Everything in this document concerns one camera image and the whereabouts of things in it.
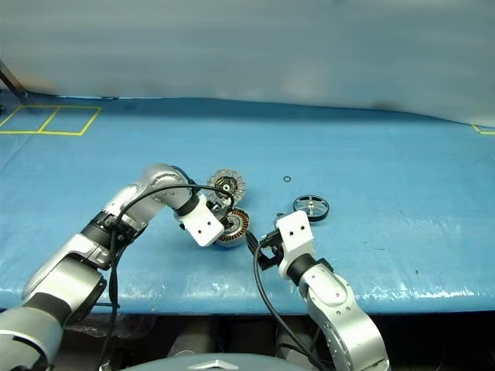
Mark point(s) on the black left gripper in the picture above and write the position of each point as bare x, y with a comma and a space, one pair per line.
217, 210

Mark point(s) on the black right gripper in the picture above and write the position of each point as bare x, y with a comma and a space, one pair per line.
272, 241

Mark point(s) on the round copper-wound motor housing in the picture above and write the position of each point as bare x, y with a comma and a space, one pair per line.
239, 228

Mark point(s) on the round silver finned lid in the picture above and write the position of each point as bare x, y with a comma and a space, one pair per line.
232, 179

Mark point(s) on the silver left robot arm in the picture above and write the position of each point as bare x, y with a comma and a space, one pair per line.
131, 205

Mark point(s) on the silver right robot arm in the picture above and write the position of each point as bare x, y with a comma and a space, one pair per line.
340, 309

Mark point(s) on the dark grey rounded shape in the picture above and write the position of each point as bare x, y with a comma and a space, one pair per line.
290, 344
189, 342

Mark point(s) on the grey robot torso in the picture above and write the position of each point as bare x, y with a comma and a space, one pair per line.
216, 363

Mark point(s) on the blue plastic table cover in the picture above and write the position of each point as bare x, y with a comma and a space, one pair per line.
348, 154

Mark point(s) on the yellow tape two-square grid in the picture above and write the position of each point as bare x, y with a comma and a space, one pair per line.
40, 132

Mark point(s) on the dark metal stand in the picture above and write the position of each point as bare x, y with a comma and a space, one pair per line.
11, 83

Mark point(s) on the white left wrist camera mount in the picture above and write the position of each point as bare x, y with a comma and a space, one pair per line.
201, 228

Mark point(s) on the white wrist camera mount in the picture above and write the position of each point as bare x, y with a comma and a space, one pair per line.
201, 228
295, 235

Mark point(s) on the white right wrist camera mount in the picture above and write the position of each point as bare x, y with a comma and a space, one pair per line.
295, 235

